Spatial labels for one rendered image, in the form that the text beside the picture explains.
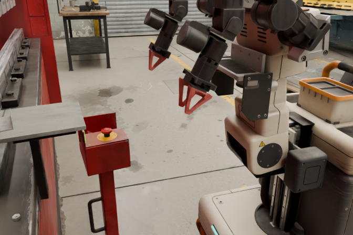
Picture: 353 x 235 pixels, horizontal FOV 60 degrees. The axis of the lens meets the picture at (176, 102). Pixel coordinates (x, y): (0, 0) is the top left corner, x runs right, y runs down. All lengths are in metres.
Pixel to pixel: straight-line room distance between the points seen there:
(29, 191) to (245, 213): 1.08
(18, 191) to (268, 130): 0.78
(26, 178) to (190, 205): 1.37
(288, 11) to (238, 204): 1.06
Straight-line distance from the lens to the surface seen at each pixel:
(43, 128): 0.76
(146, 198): 2.10
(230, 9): 0.77
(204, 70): 0.78
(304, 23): 0.89
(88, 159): 1.14
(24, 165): 0.88
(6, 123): 0.82
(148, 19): 1.16
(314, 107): 1.35
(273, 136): 1.14
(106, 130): 1.15
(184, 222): 1.93
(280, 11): 0.82
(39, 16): 2.93
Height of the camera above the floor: 1.31
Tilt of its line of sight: 21 degrees down
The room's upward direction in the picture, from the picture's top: straight up
